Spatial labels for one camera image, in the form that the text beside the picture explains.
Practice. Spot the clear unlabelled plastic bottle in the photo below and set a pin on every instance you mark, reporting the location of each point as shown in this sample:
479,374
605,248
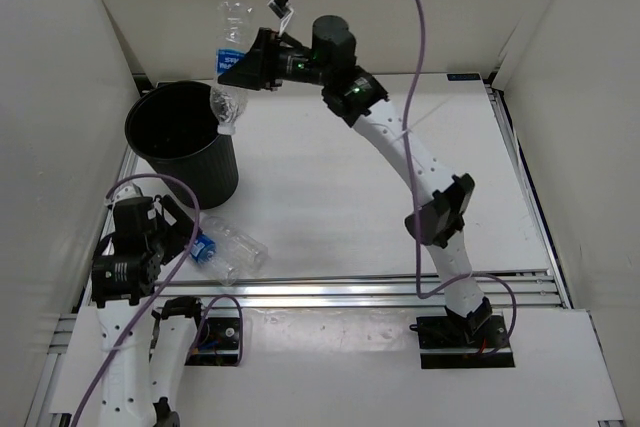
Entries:
236,251

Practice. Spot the black plastic waste bin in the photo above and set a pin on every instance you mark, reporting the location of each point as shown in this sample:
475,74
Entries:
174,130

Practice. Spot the clear bottle blue label front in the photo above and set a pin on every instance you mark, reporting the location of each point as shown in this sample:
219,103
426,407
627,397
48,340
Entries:
207,252

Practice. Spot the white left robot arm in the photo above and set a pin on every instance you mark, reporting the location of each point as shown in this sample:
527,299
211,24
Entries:
144,348

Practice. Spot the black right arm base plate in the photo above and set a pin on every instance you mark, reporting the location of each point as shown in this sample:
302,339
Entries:
443,346

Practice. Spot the aluminium frame rail front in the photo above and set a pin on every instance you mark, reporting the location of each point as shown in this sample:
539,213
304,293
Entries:
531,291

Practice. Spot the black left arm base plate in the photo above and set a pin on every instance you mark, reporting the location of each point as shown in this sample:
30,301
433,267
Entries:
219,343

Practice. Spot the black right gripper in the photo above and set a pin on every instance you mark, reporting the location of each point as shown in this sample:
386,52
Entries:
260,67

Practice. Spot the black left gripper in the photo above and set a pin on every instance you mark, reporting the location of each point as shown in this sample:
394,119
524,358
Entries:
177,243

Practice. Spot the clear bottle blue label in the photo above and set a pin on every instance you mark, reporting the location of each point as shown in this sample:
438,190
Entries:
207,252
234,39

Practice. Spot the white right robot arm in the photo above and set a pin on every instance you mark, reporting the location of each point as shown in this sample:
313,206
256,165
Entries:
440,196

